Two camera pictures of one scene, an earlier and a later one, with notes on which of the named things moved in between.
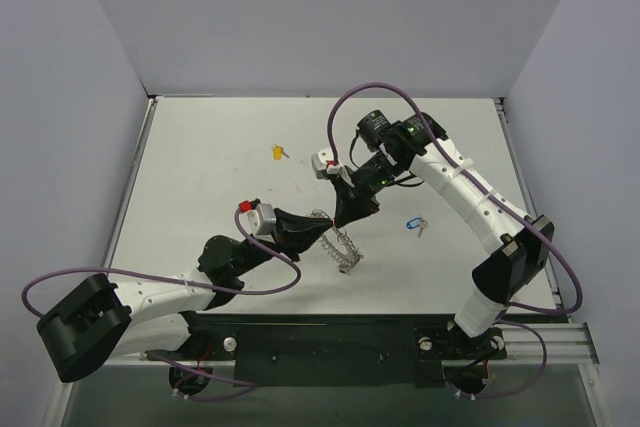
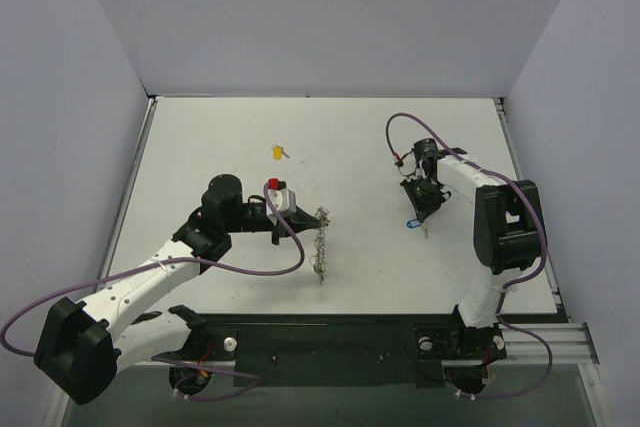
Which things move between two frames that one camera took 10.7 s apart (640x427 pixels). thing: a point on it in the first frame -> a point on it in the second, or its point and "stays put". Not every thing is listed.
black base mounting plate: x=337 y=350 stays put
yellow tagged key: x=278 y=152 stays put
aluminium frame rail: x=565 y=343 stays put
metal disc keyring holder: x=345 y=264 -> x=318 y=258
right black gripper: x=353 y=187 -> x=417 y=197
